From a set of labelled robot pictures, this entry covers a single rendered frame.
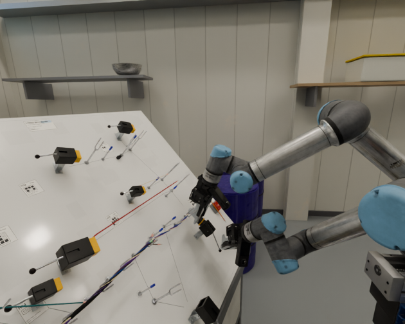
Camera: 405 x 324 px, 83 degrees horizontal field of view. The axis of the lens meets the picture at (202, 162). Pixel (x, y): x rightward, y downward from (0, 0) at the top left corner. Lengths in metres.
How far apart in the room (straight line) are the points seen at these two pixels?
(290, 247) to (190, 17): 3.06
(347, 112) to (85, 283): 0.90
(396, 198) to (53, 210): 0.87
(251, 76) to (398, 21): 1.78
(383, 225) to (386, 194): 0.06
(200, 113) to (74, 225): 2.66
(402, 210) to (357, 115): 0.35
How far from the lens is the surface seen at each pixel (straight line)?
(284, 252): 0.83
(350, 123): 0.79
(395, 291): 1.02
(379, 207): 0.56
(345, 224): 0.80
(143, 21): 3.58
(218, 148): 0.88
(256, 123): 3.28
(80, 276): 0.80
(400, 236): 0.56
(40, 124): 1.07
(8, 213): 0.83
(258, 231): 0.85
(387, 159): 1.01
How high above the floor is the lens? 1.65
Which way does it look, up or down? 15 degrees down
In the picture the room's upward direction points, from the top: 1 degrees counter-clockwise
